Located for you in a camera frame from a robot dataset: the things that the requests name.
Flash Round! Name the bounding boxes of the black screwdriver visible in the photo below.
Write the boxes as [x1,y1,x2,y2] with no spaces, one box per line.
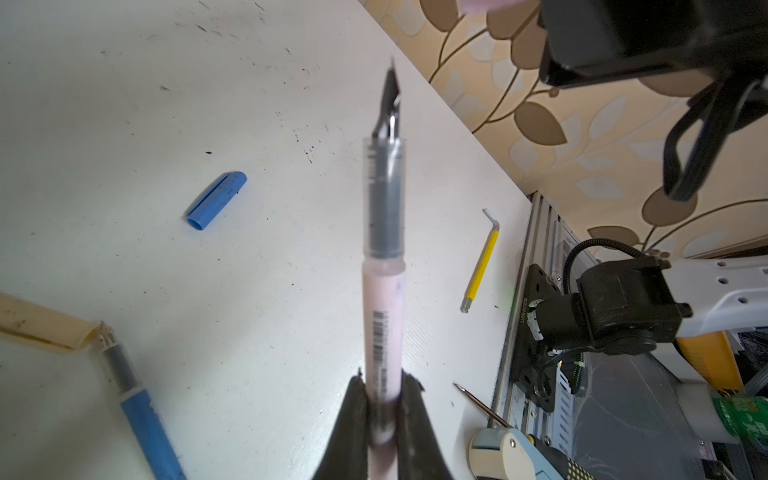
[453,382,512,429]

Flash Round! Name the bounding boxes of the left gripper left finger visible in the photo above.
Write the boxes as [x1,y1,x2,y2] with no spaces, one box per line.
[313,372,368,480]

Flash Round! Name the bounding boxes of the beige blue utility tool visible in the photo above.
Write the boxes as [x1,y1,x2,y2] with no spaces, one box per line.
[468,428,595,480]

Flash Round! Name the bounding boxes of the pink pen cap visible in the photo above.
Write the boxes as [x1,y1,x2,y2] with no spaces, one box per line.
[456,0,525,14]

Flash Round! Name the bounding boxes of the beige pen cap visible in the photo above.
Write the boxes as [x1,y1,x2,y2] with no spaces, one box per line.
[0,294,99,353]

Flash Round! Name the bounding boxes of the blue pen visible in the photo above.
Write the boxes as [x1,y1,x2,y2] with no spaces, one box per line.
[98,322,187,480]

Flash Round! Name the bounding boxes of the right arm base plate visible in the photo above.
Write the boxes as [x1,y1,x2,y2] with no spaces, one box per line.
[511,264,589,413]

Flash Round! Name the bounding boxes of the pink pen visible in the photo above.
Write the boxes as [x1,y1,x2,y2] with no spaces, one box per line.
[362,66,406,479]

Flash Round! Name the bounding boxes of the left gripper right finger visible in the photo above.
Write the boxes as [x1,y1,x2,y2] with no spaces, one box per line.
[397,371,453,480]

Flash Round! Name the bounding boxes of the aluminium front rail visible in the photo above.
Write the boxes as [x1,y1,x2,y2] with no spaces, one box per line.
[490,192,596,458]

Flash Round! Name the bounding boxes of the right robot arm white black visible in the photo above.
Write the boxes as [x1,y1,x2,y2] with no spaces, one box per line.
[511,1,767,411]

